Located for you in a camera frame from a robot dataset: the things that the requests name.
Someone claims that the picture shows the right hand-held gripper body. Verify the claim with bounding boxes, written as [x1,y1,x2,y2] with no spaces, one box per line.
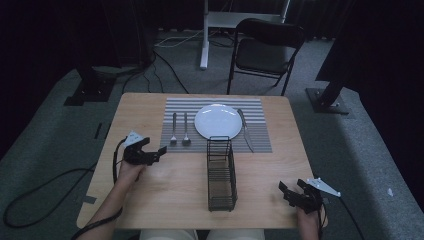
[283,177,342,215]

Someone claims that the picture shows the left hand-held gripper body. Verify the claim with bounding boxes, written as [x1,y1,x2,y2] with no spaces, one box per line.
[122,130,162,167]

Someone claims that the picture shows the metal fork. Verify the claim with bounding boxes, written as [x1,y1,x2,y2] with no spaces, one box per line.
[169,112,179,147]

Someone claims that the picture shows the metal spoon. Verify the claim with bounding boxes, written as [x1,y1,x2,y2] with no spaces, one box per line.
[181,111,192,147]

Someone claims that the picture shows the black wire cutlery basket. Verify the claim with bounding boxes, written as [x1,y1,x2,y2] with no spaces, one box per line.
[206,135,239,212]

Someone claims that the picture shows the metal knife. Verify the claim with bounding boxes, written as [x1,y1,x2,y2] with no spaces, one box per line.
[236,108,256,154]

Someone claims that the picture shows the person's left hand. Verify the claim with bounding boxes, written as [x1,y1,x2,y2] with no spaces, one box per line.
[116,159,147,188]

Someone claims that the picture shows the person's right hand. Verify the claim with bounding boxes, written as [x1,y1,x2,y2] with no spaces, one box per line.
[295,207,323,232]

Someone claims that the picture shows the grey striped placemat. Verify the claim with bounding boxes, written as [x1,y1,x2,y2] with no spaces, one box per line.
[158,97,273,154]

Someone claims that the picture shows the white round plate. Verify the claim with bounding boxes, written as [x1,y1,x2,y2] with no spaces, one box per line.
[193,103,243,140]

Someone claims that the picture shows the black metal stand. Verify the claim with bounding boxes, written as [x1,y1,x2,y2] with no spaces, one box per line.
[305,0,356,116]
[63,64,118,107]

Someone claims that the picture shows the person's legs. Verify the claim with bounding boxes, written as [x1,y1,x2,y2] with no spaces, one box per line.
[138,228,267,240]

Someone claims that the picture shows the black folding chair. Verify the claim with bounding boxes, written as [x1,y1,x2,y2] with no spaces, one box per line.
[226,17,306,97]

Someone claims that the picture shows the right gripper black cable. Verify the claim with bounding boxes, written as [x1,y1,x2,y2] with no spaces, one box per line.
[318,196,367,240]

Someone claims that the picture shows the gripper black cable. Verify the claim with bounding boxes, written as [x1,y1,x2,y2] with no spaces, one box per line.
[3,135,130,240]
[318,196,367,240]

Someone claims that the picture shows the black floor cables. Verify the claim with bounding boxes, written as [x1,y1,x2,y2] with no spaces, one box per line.
[121,31,234,95]

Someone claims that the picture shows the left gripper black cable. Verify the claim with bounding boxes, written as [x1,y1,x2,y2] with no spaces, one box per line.
[3,135,130,240]

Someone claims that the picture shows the white floor cable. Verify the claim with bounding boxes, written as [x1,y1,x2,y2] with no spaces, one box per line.
[153,29,205,48]

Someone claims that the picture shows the white desk frame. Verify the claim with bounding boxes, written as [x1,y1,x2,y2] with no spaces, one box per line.
[199,0,292,70]

